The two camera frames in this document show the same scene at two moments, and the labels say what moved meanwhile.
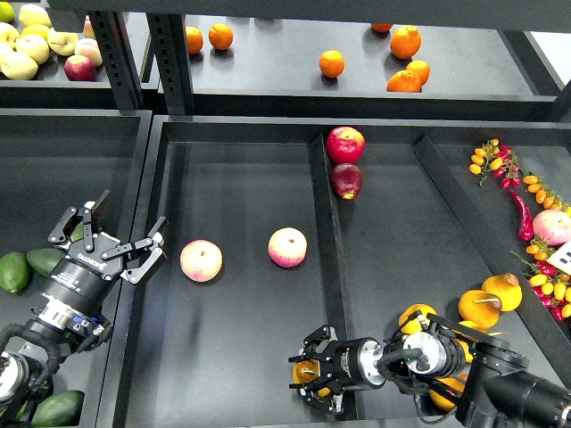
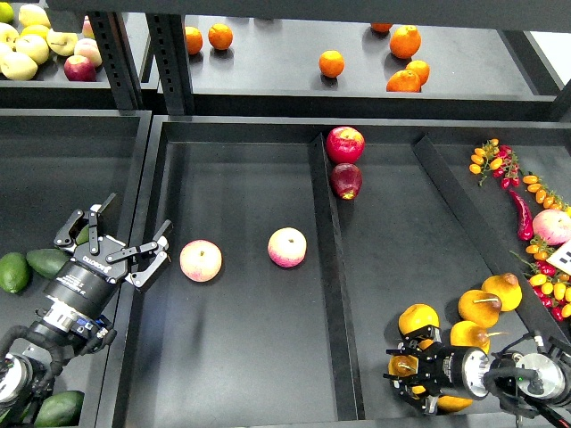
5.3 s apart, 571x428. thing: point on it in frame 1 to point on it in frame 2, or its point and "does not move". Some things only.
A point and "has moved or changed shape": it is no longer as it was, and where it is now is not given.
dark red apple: x=346 y=179 does not move
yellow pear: x=307 y=370 has moved or changed shape
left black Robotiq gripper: x=88 y=251 to x=93 y=254
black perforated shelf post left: x=119 y=58 does not move
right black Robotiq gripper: x=337 y=369 to x=435 y=368
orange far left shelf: x=194 y=39 does not move
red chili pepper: x=524 y=214 does not move
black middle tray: x=273 y=224 does not move
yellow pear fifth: x=480 y=308 does not move
